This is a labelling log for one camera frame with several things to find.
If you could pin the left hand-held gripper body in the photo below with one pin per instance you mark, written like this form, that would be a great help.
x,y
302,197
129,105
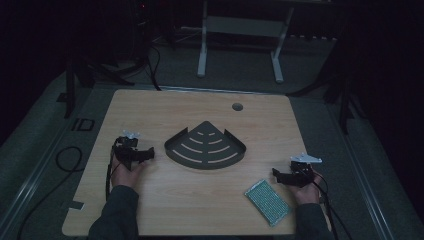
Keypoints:
x,y
126,148

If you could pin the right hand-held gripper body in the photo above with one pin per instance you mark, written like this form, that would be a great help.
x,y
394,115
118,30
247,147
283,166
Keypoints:
x,y
302,171

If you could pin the person's right hand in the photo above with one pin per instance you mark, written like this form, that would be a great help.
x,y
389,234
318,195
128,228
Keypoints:
x,y
307,193

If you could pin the person's left hand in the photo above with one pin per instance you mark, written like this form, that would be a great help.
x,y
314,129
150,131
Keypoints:
x,y
126,175

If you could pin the green perforated plate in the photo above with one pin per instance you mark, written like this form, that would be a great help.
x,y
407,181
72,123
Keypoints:
x,y
268,202

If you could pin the black metal corner shelf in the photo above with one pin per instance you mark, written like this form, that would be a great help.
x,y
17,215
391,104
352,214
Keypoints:
x,y
205,150

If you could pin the black tripod stand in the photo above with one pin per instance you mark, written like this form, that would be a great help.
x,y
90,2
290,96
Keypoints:
x,y
343,100
83,76

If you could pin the white metal desk frame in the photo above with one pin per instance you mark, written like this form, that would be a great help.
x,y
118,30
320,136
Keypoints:
x,y
243,26

